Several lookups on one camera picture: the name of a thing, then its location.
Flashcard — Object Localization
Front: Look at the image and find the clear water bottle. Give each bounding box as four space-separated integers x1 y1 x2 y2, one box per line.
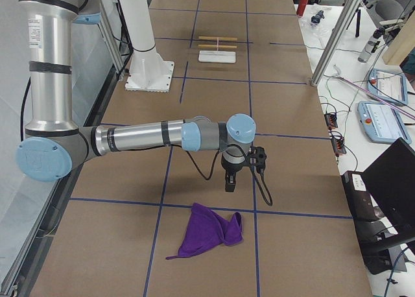
358 28 385 63

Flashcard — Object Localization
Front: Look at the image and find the white pedestal column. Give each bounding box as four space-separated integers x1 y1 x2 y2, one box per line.
119 0 174 92

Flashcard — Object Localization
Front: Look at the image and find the white rack with wooden rods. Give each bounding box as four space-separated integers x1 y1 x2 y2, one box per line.
198 36 238 64

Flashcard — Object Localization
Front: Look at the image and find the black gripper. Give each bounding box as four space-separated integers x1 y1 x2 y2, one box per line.
221 154 246 192

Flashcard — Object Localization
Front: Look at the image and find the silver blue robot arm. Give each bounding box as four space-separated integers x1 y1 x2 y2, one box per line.
16 0 259 192

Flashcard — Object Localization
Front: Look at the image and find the aluminium frame post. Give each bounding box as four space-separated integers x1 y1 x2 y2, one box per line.
311 0 361 87

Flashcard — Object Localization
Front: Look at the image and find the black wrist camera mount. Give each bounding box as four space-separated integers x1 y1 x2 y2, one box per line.
248 146 267 176

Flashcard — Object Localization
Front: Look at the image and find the near blue teach pendant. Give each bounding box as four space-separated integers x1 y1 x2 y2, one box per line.
357 101 412 145

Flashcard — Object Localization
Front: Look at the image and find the reacher grabber stick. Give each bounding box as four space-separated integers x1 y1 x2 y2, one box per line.
333 69 414 120

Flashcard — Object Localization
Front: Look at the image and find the dark blue folded umbrella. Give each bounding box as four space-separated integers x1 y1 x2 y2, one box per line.
311 10 325 25

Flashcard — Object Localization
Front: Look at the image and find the far blue teach pendant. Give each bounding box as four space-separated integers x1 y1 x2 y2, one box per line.
367 69 409 106

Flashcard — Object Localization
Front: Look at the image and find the red cylinder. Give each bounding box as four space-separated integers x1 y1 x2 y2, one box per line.
296 0 309 17

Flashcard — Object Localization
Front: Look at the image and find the purple towel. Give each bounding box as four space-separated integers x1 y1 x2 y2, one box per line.
166 203 243 260

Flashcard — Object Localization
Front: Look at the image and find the blue teach pendant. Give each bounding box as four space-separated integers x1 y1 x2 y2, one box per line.
367 69 409 106
357 101 412 145

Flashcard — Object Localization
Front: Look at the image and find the black box with label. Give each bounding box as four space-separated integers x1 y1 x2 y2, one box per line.
341 171 379 222

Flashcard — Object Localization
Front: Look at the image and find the black monitor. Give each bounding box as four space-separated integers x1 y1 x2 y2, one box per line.
361 138 414 232

